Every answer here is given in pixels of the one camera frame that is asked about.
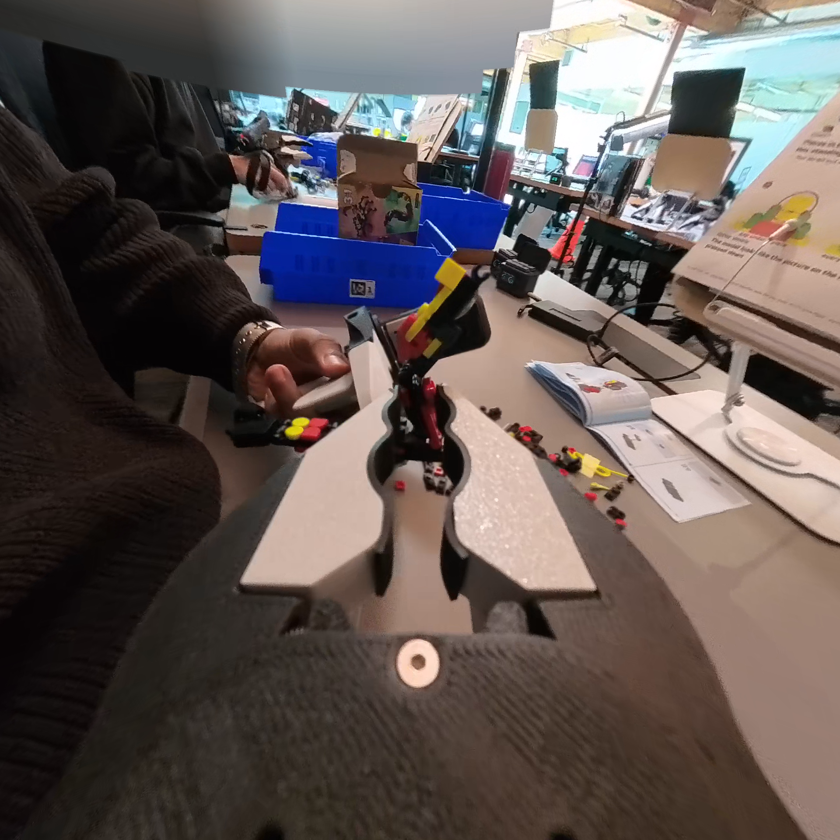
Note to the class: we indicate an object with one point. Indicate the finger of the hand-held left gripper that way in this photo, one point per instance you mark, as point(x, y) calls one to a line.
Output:
point(374, 377)

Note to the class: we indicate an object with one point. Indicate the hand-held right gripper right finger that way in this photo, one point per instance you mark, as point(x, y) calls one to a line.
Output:
point(518, 518)

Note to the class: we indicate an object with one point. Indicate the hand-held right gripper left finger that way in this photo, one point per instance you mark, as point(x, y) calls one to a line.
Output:
point(308, 525)

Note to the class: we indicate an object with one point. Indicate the red yellow lego snake model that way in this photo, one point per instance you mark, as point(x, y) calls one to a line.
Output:
point(423, 341)

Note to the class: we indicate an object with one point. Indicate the pile of lego pieces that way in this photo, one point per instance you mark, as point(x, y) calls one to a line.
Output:
point(571, 459)

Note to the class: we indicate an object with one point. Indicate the person's left forearm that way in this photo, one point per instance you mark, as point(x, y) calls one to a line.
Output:
point(131, 262)

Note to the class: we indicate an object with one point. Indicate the person's left hand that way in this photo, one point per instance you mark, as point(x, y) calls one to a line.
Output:
point(289, 354)

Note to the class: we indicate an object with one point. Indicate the blue plastic bin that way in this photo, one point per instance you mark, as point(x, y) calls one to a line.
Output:
point(472, 216)
point(315, 275)

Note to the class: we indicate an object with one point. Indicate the open instruction booklet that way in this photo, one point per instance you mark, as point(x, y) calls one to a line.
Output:
point(604, 394)

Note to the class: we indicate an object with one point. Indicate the black charging case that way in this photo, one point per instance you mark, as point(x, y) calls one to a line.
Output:
point(525, 269)

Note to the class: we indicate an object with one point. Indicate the opened cardboard toy box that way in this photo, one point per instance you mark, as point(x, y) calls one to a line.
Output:
point(377, 190)

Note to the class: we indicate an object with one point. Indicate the white stand base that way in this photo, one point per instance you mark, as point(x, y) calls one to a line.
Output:
point(695, 420)

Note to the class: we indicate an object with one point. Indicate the orange traffic cone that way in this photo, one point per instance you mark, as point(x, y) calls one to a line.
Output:
point(569, 243)

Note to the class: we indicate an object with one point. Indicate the printed instruction board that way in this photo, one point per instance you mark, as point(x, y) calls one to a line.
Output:
point(774, 197)

